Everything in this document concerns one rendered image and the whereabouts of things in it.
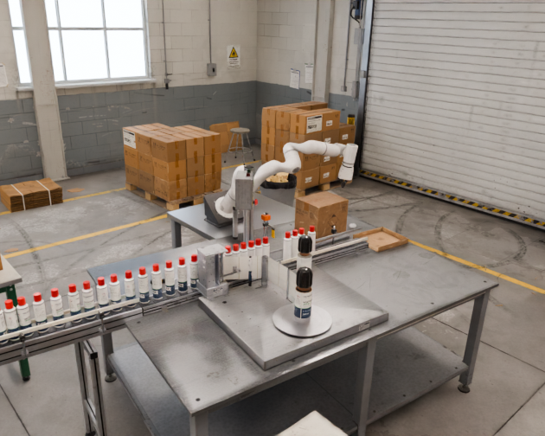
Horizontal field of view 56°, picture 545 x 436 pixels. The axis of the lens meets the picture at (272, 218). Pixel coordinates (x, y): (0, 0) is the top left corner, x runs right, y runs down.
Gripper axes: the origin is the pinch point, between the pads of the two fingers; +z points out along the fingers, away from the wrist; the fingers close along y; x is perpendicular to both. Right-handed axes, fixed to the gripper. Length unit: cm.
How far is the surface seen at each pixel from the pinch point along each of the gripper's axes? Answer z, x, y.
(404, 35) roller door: -90, 383, 97
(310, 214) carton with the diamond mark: 15.1, -31.6, -22.9
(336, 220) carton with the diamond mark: 18.2, -25.9, -3.2
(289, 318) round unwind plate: 26, -144, -35
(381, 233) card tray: 28.9, -11.3, 34.8
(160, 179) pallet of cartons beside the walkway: 119, 241, -187
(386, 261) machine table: 27, -59, 31
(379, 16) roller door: -107, 417, 63
